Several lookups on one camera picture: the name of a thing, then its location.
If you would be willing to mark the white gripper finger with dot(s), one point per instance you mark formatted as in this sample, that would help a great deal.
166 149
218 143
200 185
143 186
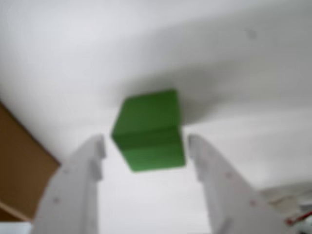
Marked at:
231 200
70 195

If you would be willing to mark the green cube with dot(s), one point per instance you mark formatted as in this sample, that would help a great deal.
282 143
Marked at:
151 131

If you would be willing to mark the brown cardboard box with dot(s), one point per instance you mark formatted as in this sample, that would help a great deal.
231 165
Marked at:
22 161

